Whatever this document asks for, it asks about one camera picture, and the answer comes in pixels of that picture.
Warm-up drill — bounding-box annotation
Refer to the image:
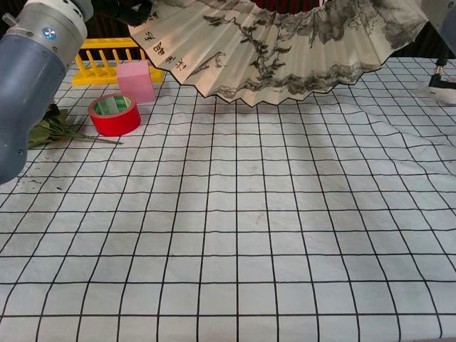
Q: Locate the black fingered left robot hand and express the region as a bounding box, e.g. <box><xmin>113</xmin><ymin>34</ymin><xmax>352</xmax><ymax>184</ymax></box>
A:
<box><xmin>90</xmin><ymin>0</ymin><xmax>155</xmax><ymax>26</ymax></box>

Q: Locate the ink painted paper folding fan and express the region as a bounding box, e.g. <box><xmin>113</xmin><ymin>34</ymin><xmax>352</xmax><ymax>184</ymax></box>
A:
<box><xmin>127</xmin><ymin>0</ymin><xmax>428</xmax><ymax>108</ymax></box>

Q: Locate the pink foam block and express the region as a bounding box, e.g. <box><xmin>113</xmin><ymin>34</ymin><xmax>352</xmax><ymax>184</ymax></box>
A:
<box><xmin>116</xmin><ymin>60</ymin><xmax>157</xmax><ymax>105</ymax></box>

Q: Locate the yellow plastic test tube rack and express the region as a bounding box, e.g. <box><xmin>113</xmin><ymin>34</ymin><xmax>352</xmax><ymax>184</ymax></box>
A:
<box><xmin>72</xmin><ymin>37</ymin><xmax>167</xmax><ymax>87</ymax></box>

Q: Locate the red adhesive tape roll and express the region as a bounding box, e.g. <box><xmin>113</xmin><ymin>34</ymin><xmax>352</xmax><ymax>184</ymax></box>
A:
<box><xmin>88</xmin><ymin>93</ymin><xmax>143</xmax><ymax>138</ymax></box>

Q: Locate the artificial pink rose bouquet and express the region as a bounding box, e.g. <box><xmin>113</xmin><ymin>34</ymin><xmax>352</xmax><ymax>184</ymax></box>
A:
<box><xmin>26</xmin><ymin>103</ymin><xmax>124</xmax><ymax>150</ymax></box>

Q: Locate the black grid checkered tablecloth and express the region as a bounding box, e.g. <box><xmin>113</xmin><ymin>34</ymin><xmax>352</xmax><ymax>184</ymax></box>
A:
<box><xmin>0</xmin><ymin>56</ymin><xmax>456</xmax><ymax>342</ymax></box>

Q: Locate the crumpled clear plastic bag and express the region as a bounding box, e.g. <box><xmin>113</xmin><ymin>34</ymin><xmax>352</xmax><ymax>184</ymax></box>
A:
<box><xmin>420</xmin><ymin>76</ymin><xmax>456</xmax><ymax>106</ymax></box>

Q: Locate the black cable with plug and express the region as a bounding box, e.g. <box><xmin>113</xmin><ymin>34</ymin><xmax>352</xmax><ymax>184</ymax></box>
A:
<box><xmin>428</xmin><ymin>35</ymin><xmax>451</xmax><ymax>89</ymax></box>

